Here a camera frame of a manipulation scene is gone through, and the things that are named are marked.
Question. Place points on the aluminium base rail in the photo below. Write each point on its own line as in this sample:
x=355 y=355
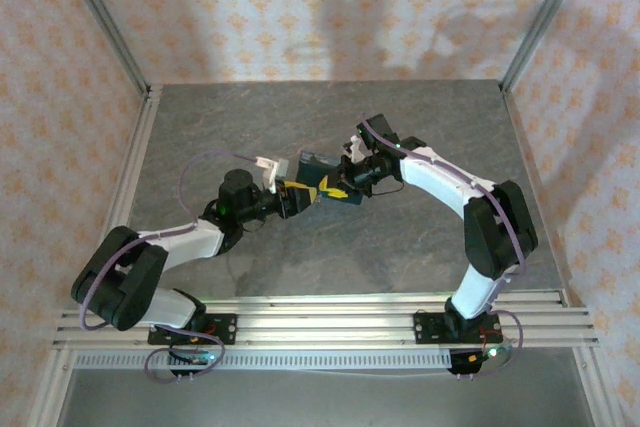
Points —
x=325 y=322

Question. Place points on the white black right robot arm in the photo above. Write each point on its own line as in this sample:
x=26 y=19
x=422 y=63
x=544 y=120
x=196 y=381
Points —
x=440 y=172

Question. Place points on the blue starry night print box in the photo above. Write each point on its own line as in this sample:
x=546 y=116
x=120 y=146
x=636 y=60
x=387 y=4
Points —
x=310 y=172

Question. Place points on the aluminium table side rail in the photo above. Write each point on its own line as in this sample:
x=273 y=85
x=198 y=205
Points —
x=530 y=172
x=137 y=157

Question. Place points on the aluminium frame post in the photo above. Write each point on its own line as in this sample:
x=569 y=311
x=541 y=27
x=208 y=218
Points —
x=541 y=22
x=106 y=22

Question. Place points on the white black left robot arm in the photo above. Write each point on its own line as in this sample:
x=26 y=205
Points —
x=190 y=242

